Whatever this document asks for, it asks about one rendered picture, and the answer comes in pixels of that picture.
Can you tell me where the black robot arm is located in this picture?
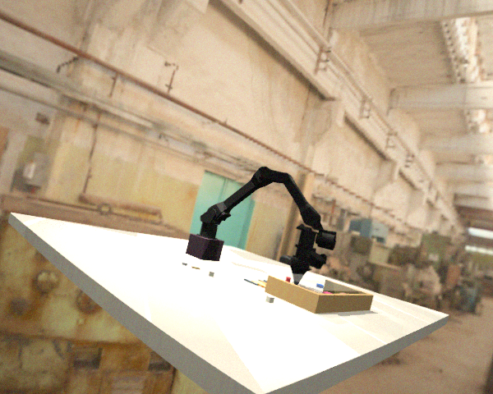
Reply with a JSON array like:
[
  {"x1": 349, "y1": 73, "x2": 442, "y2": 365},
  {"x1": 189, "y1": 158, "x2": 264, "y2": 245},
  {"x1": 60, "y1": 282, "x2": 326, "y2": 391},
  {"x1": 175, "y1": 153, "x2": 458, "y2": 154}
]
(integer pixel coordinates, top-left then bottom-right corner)
[{"x1": 196, "y1": 167, "x2": 336, "y2": 268}]

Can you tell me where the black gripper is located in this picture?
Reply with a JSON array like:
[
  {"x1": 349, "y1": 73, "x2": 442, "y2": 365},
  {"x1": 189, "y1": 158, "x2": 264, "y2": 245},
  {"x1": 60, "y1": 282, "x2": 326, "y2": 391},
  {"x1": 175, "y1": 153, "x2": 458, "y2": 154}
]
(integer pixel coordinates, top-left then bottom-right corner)
[{"x1": 279, "y1": 242, "x2": 314, "y2": 275}]

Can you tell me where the tan strip with orange dots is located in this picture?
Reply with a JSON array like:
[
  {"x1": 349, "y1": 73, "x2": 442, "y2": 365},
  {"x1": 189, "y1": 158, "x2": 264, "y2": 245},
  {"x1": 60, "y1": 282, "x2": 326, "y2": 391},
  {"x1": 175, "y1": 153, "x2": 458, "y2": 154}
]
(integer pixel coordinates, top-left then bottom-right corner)
[{"x1": 252, "y1": 281, "x2": 266, "y2": 288}]

